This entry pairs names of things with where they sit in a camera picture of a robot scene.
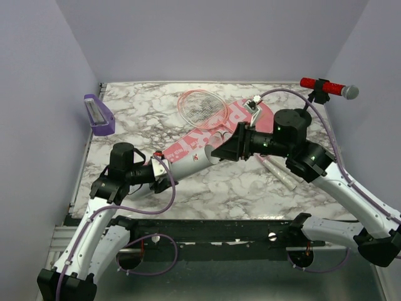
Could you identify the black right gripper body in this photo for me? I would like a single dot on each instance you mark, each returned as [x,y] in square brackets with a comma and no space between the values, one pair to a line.
[257,142]

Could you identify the black base frame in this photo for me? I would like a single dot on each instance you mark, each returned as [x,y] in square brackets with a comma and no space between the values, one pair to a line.
[172,240]

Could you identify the aluminium rail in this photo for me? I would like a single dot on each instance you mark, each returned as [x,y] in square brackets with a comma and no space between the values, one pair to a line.
[62,236]

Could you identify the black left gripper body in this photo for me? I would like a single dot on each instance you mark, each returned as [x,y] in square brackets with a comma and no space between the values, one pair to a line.
[140,175]

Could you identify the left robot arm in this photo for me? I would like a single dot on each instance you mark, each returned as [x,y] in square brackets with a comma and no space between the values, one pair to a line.
[75,274]

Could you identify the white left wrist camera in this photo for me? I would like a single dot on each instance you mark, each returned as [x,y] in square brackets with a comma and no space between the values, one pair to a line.
[159,166]

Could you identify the red microphone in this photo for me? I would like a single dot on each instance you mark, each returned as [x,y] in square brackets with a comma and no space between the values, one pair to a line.
[348,92]

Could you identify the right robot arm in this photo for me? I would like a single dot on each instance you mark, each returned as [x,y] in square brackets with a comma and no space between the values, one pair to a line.
[374,235]

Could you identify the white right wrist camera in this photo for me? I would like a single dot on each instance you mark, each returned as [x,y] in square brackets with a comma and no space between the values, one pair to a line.
[252,106]

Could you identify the white shuttlecock tube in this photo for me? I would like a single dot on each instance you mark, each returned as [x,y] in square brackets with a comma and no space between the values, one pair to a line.
[191,164]

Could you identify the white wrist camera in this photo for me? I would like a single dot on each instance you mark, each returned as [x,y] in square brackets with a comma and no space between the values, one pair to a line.
[159,166]
[252,106]

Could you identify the pink racket bag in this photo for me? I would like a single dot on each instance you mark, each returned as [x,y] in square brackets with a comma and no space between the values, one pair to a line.
[197,139]

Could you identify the white shuttlecock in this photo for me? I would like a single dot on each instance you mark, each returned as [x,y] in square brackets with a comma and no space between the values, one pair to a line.
[225,135]
[215,160]

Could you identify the purple wedge device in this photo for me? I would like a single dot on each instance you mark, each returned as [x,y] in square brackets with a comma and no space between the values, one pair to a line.
[102,120]

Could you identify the pink badminton racket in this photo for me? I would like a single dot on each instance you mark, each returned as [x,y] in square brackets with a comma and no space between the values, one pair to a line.
[212,119]

